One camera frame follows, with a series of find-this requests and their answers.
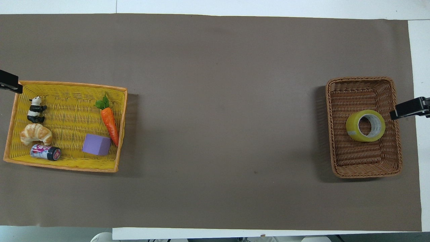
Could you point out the yellow tape roll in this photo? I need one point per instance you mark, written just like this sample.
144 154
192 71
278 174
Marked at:
353 127

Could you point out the yellow wicker basket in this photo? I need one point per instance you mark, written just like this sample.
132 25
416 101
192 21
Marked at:
70 114

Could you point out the small drink can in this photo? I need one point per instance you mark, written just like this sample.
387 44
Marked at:
45 152

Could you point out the black stand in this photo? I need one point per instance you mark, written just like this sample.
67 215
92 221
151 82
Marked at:
410 107
9 81

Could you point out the purple foam block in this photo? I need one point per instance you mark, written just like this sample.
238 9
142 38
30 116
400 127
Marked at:
96 145

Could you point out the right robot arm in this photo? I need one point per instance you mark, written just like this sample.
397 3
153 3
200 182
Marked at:
315 239

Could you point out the toy carrot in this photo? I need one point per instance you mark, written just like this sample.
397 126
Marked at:
110 121

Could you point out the panda figurine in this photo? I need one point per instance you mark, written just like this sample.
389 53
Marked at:
34 110

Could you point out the toy croissant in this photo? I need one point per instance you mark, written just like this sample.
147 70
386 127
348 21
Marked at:
35 133

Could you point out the brown wicker basket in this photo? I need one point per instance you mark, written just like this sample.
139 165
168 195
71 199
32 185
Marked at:
356 158

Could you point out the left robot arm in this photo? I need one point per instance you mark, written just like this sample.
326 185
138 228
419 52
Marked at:
101 237

